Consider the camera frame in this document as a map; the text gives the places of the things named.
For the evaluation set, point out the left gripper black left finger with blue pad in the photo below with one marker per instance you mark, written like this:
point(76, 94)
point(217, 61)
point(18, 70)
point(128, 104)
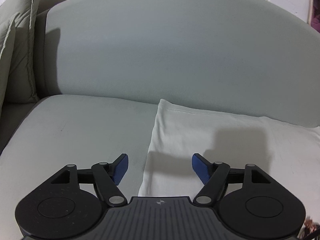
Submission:
point(105, 178)

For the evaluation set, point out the beige piped cushion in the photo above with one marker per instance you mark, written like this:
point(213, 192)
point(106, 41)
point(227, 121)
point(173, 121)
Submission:
point(21, 86)

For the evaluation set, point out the white t-shirt with script logo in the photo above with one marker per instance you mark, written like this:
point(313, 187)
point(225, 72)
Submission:
point(288, 153)

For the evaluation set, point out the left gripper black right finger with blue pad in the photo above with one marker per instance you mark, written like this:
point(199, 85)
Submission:
point(215, 178)

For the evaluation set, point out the grey sofa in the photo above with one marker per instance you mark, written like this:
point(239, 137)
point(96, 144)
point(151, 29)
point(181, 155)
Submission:
point(101, 67)

